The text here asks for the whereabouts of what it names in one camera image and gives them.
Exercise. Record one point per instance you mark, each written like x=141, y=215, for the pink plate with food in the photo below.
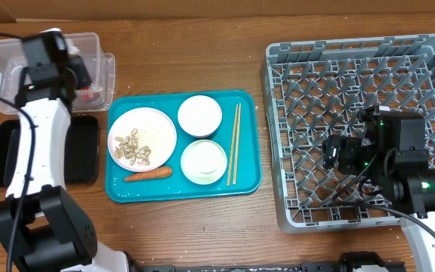
x=141, y=139

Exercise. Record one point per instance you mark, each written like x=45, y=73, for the pale green bowl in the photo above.
x=203, y=162

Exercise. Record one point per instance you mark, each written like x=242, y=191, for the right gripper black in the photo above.
x=350, y=150

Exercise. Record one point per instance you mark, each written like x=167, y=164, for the black tray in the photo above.
x=81, y=150

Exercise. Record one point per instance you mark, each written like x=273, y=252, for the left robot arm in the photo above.
x=42, y=228

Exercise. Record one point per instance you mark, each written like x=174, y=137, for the teal plastic tray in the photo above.
x=177, y=186

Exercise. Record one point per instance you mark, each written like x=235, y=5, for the clear plastic bin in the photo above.
x=100, y=65

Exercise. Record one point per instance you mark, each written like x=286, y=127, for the orange carrot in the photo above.
x=157, y=173

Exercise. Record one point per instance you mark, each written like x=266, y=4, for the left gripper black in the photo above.
x=78, y=63

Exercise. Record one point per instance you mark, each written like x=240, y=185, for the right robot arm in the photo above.
x=392, y=154

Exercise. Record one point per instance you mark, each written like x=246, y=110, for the red wrapper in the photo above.
x=90, y=93

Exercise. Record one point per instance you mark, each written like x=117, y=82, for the grey dishwasher rack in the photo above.
x=315, y=89

